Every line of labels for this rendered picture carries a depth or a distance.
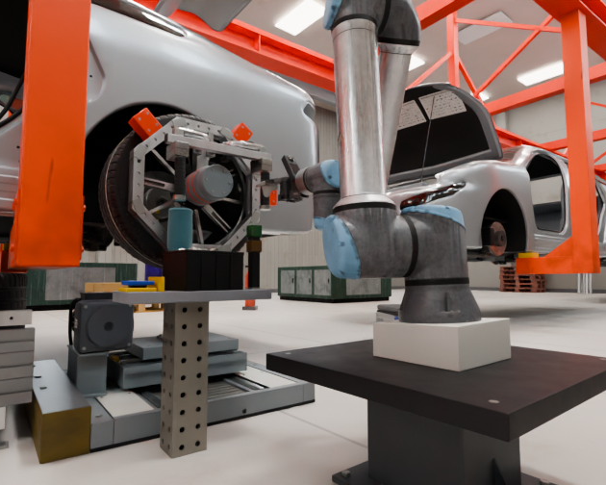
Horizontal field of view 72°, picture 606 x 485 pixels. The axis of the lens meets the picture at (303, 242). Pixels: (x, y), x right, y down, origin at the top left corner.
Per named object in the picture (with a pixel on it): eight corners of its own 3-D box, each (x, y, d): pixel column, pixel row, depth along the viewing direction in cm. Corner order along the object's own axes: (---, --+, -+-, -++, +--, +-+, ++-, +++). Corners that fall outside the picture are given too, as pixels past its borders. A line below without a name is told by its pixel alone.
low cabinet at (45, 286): (138, 306, 687) (138, 263, 692) (13, 312, 580) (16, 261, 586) (107, 301, 826) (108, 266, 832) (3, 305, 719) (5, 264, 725)
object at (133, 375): (211, 359, 207) (211, 339, 208) (246, 372, 178) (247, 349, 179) (101, 373, 177) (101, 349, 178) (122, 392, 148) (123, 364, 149)
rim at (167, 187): (200, 270, 200) (239, 181, 215) (221, 269, 181) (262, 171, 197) (95, 221, 174) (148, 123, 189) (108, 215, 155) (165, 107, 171)
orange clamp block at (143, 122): (157, 132, 167) (140, 113, 164) (163, 126, 161) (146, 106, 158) (143, 141, 164) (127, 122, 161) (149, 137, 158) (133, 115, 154)
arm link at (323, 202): (353, 229, 129) (352, 190, 129) (317, 230, 126) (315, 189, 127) (344, 232, 138) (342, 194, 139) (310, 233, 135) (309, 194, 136)
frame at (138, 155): (252, 257, 188) (253, 139, 193) (260, 256, 183) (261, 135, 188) (125, 253, 156) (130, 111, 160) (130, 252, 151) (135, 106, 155)
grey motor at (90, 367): (107, 371, 181) (110, 290, 184) (134, 393, 148) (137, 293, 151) (59, 377, 170) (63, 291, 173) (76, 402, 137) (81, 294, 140)
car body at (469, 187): (520, 266, 776) (517, 181, 790) (646, 263, 628) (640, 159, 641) (310, 259, 481) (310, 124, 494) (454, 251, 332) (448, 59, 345)
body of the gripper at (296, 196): (276, 201, 149) (295, 195, 139) (275, 177, 149) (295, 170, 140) (293, 203, 153) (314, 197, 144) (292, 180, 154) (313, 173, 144)
